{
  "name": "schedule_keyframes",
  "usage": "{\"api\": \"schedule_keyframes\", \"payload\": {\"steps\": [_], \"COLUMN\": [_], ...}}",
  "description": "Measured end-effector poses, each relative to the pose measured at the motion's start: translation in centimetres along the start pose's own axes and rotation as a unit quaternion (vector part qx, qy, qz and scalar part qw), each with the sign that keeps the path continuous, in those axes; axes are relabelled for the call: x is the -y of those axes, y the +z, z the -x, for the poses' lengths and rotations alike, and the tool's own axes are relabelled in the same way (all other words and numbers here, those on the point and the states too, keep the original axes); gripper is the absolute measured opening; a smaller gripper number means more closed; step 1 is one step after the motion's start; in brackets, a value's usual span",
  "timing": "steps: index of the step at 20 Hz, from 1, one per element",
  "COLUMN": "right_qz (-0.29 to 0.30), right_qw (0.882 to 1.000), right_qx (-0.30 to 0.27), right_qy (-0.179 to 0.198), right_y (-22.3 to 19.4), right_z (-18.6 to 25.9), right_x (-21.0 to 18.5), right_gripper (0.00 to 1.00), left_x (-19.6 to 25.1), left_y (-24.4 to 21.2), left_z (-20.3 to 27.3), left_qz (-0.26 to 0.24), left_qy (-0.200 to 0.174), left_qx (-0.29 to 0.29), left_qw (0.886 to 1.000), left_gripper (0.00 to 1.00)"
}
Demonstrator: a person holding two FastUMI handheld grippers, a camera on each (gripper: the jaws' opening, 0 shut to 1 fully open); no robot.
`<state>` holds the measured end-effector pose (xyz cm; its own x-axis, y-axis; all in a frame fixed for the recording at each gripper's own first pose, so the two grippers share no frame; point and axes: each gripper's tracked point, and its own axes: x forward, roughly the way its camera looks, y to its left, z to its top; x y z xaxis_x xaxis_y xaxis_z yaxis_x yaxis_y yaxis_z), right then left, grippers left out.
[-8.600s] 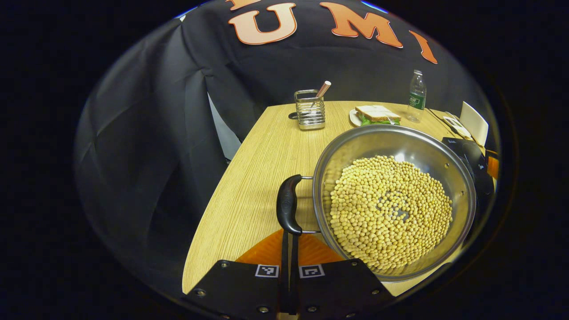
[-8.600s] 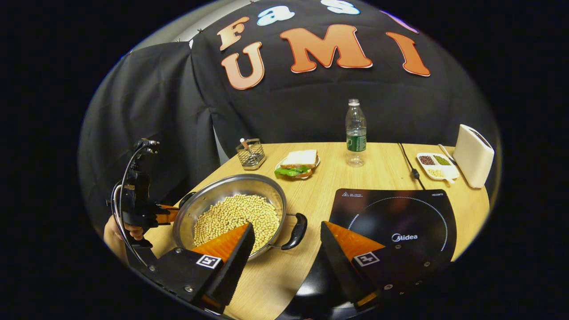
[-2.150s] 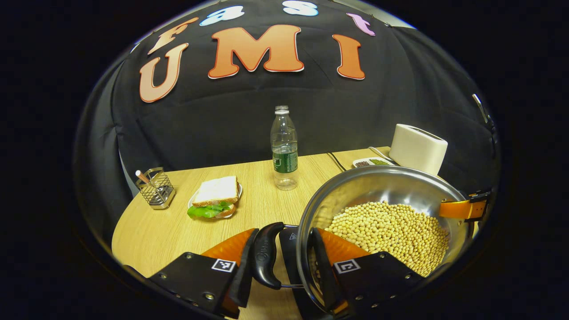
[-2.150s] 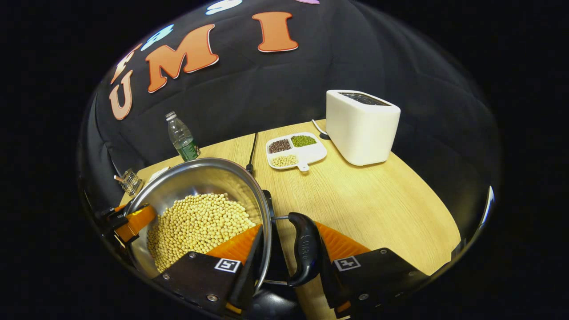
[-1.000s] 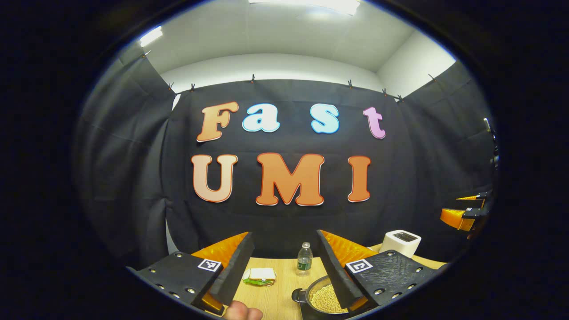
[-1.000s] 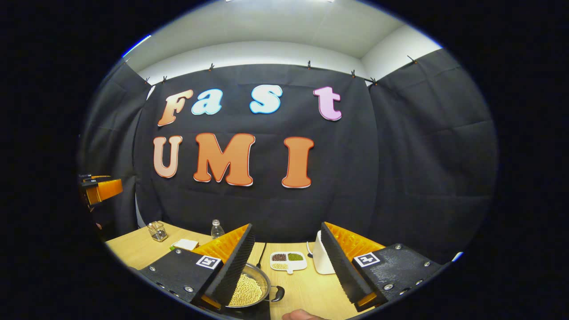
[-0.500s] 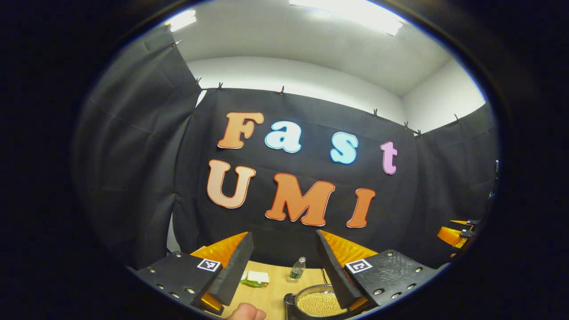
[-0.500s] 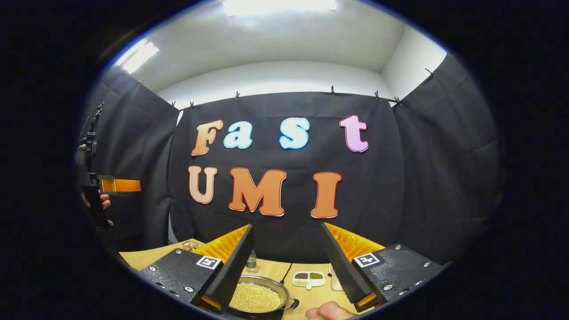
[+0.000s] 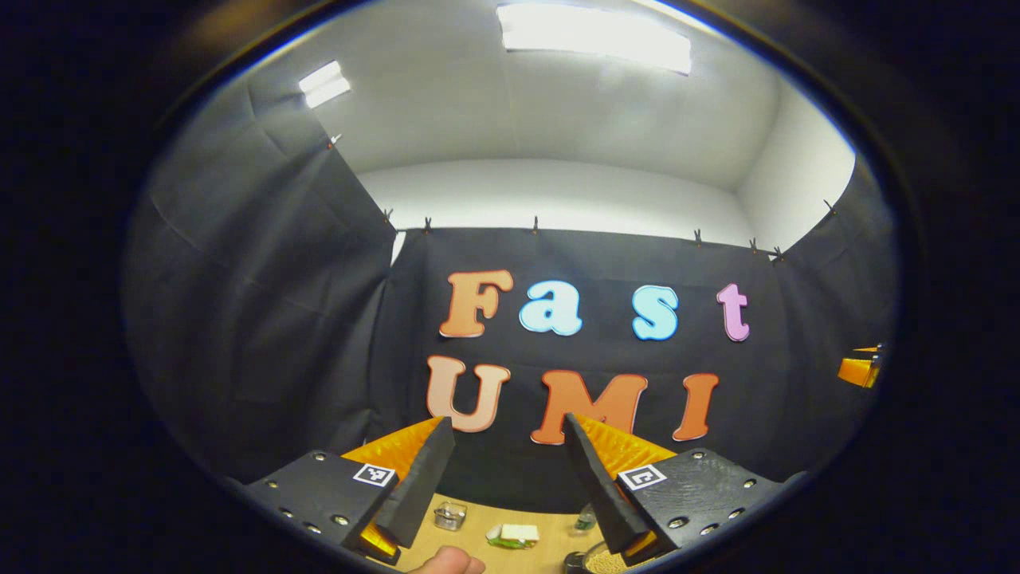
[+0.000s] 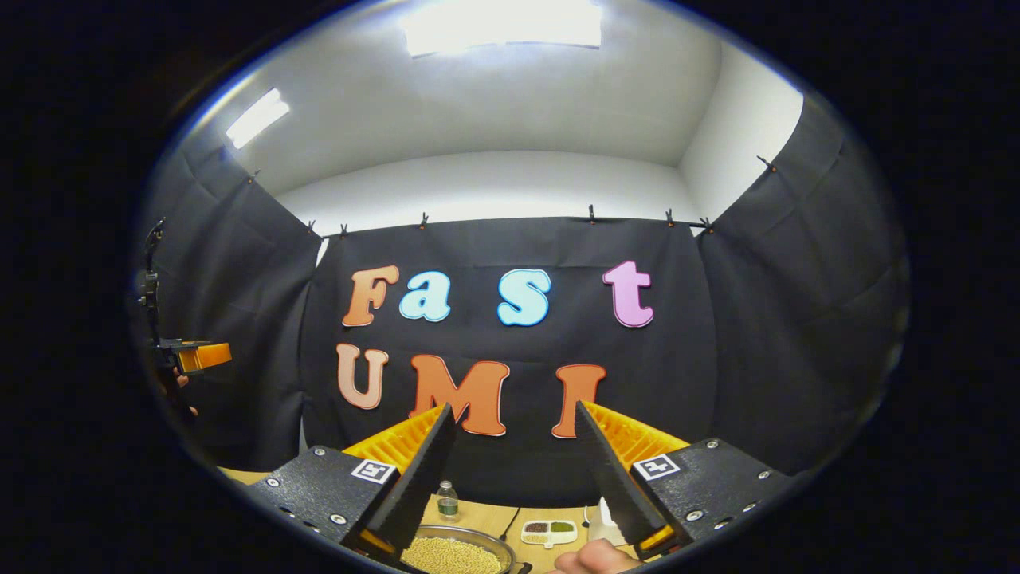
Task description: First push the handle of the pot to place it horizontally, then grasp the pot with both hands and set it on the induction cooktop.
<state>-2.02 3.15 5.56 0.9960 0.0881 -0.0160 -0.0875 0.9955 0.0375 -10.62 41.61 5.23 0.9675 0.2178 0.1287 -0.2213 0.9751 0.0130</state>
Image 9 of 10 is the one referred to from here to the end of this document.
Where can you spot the small ceiling light panel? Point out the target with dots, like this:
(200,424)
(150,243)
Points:
(324,84)

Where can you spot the clear plastic water bottle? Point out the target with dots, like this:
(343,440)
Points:
(587,520)

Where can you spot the black backdrop cloth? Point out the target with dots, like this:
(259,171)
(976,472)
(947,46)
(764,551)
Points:
(279,319)

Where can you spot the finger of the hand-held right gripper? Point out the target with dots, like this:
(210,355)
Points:
(857,371)

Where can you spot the large ceiling light panel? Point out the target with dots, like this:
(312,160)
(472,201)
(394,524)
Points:
(594,36)

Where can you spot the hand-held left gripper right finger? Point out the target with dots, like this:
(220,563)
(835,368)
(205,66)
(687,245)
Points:
(602,494)

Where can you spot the row of cloth clips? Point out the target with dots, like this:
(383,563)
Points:
(535,225)

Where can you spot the heap of yellow soybeans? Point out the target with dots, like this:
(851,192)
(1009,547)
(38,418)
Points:
(606,564)

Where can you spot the sandwich with lettuce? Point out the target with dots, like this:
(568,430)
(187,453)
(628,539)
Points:
(514,534)

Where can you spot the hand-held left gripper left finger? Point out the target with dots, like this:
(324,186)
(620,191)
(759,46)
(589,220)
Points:
(418,490)

